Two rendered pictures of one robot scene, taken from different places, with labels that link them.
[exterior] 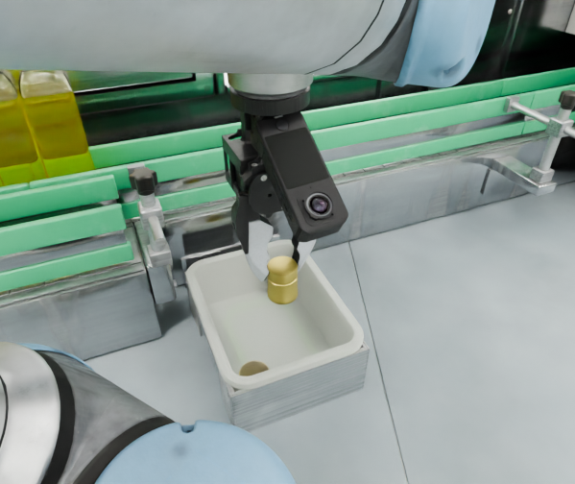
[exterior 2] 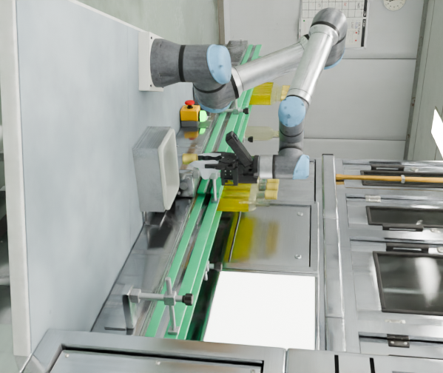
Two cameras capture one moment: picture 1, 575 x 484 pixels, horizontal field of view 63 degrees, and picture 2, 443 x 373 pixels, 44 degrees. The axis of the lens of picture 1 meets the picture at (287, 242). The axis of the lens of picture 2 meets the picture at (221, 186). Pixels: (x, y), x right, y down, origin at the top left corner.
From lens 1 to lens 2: 169 cm
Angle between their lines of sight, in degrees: 80
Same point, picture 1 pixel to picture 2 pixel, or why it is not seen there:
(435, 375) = (120, 156)
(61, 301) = not seen: hidden behind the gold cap
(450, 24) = (291, 96)
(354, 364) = (152, 146)
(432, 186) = (140, 285)
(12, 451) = (237, 75)
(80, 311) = not seen: hidden behind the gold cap
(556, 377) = (100, 158)
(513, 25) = not seen: outside the picture
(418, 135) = (178, 285)
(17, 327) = (191, 149)
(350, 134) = (196, 256)
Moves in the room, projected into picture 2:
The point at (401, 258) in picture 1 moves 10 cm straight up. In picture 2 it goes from (120, 240) to (154, 242)
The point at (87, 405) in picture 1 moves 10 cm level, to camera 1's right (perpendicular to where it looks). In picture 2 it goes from (228, 88) to (224, 86)
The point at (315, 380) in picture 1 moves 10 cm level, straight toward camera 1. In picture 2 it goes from (155, 138) to (156, 106)
